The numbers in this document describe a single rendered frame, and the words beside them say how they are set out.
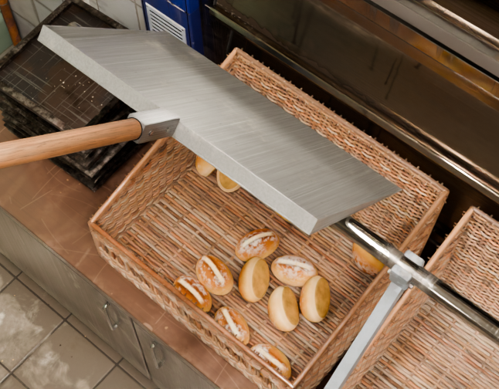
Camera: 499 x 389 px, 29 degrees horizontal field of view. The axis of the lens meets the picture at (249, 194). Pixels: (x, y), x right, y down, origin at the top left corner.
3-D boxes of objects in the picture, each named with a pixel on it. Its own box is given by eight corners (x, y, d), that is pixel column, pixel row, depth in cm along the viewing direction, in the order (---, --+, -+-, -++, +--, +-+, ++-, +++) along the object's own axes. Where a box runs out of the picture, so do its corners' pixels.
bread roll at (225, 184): (254, 154, 214) (255, 155, 219) (225, 143, 214) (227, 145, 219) (239, 197, 214) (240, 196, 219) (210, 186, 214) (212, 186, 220)
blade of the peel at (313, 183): (309, 235, 136) (317, 219, 135) (36, 39, 154) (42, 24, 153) (402, 191, 166) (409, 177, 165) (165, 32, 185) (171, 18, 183)
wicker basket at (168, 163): (239, 115, 229) (235, 40, 205) (436, 252, 210) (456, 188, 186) (93, 255, 211) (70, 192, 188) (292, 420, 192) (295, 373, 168)
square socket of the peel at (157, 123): (137, 145, 137) (146, 126, 135) (119, 131, 138) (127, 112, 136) (174, 137, 144) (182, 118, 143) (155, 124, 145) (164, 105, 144)
